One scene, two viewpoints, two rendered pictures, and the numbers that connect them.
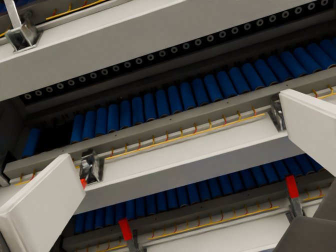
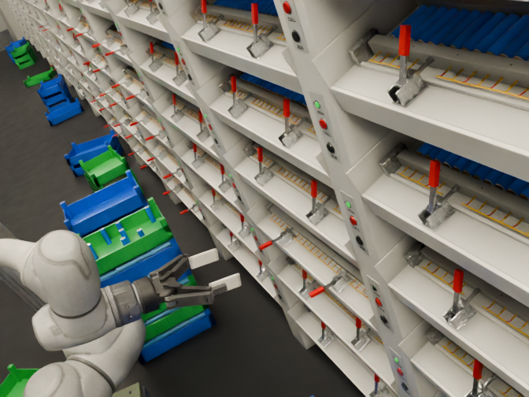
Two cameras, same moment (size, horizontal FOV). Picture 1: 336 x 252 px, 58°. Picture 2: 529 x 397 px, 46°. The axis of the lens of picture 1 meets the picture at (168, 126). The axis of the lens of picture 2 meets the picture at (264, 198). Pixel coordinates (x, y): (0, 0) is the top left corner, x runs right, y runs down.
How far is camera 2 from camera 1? 1.33 m
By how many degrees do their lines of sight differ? 59
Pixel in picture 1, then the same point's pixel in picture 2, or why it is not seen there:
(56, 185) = (205, 256)
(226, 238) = (338, 318)
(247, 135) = (327, 277)
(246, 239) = (342, 327)
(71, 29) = (274, 187)
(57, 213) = (203, 261)
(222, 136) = (323, 268)
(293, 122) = (232, 280)
